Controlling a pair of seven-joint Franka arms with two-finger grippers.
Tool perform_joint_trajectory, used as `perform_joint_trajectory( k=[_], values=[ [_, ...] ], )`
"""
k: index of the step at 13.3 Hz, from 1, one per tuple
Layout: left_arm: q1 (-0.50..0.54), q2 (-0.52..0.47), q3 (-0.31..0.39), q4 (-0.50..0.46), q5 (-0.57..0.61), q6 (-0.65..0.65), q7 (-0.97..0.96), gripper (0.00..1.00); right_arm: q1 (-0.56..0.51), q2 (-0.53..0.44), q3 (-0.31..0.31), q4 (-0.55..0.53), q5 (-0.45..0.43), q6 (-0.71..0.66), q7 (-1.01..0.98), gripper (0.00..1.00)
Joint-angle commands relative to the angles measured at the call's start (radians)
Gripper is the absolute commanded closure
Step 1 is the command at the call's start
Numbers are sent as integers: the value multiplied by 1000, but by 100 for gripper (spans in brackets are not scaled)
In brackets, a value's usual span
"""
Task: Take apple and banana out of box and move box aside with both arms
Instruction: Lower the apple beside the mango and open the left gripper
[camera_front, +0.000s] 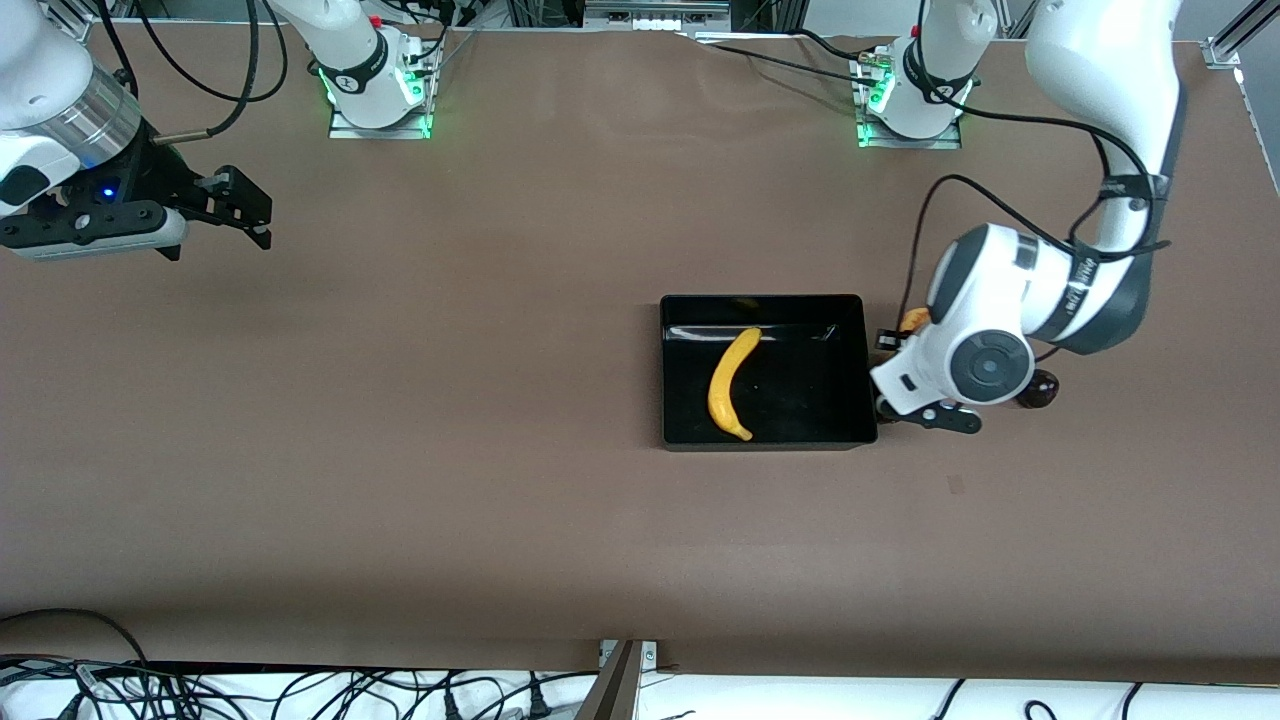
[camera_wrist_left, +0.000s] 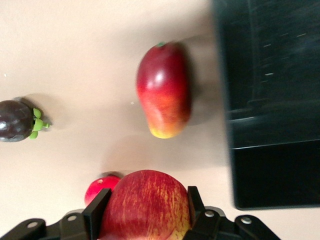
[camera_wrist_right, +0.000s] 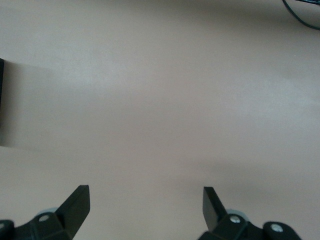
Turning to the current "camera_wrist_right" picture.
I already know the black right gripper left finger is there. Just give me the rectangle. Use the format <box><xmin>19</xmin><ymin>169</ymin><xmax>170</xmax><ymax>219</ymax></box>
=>
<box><xmin>0</xmin><ymin>184</ymin><xmax>90</xmax><ymax>240</ymax></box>

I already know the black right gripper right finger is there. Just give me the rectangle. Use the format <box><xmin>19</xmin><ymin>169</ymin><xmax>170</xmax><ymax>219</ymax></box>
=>
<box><xmin>198</xmin><ymin>186</ymin><xmax>301</xmax><ymax>240</ymax></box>

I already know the black rectangular plastic tray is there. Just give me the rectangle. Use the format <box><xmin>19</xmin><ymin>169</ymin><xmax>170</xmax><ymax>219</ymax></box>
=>
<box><xmin>0</xmin><ymin>57</ymin><xmax>5</xmax><ymax>147</ymax></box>

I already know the thick black cable bundle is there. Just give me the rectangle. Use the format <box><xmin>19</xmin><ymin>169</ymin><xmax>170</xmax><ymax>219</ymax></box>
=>
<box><xmin>281</xmin><ymin>0</ymin><xmax>320</xmax><ymax>31</ymax></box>

